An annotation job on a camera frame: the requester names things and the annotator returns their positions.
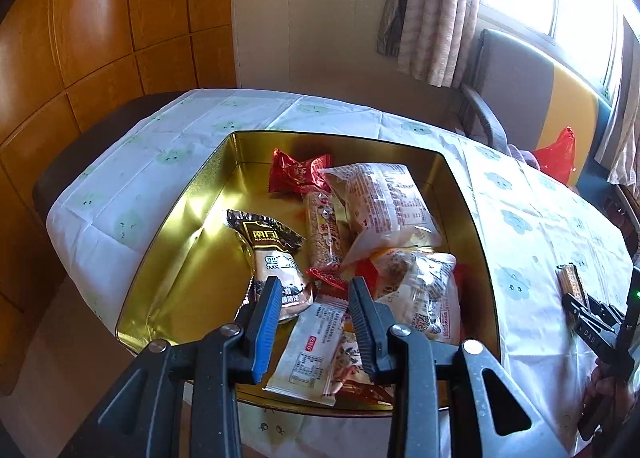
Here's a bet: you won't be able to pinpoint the wooden wardrobe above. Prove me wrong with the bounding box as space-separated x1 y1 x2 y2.
0 0 238 389

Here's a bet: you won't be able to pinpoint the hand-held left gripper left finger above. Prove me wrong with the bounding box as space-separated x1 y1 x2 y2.
60 276 282 458

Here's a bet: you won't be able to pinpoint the small shiny red packet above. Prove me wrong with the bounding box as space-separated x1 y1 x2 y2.
267 149 333 195

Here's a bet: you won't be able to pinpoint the long red snack packet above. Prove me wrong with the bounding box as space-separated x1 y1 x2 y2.
337 378 396 406

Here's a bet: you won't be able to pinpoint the pink cloth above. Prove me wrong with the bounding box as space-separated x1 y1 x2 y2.
507 145 543 171

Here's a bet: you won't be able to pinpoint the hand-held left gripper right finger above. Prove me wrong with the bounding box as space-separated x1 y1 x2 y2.
347 276 571 458

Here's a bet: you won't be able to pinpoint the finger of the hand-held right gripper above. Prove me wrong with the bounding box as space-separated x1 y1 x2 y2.
585 295 626 339
562 294 617 375

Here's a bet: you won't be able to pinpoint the beige patterned curtain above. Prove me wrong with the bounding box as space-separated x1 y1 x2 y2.
376 0 483 88
595 28 640 186

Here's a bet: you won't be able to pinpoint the gold tin box maroon sides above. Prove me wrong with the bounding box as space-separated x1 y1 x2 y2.
114 130 502 419

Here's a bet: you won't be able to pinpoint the red plastic bag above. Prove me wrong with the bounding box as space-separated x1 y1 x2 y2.
531 127 578 186

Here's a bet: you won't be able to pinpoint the clear sesame bar packet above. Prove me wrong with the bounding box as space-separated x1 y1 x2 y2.
556 264 588 306

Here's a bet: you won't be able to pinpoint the grey yellow blue sofa chair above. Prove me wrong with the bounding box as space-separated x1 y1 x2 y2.
457 28 613 189

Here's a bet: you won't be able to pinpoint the white cloud-print tablecloth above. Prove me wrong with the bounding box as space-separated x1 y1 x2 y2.
45 88 636 458

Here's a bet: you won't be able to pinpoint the dark snack packet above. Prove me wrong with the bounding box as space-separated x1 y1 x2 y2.
226 209 317 323

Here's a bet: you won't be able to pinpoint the person's right hand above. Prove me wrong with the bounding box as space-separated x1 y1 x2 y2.
585 367 637 420

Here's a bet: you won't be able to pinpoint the red rice cracker packet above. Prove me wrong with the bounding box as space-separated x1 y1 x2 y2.
304 190 351 293

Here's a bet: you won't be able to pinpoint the orange-edged cake packet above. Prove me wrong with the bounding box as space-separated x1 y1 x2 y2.
372 248 463 356

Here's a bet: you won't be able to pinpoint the white and red leaf-print packet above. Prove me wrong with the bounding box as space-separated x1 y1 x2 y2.
264 295 366 406

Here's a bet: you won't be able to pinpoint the clear bread packet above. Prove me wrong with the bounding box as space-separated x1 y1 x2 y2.
319 164 443 263

